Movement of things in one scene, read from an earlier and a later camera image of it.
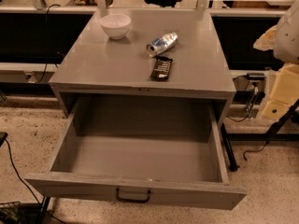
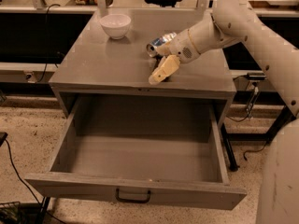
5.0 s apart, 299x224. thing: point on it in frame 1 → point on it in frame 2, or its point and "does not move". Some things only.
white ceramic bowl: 116,25 does not move
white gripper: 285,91 → 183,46
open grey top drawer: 148,148 does not move
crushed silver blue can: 161,43 does not move
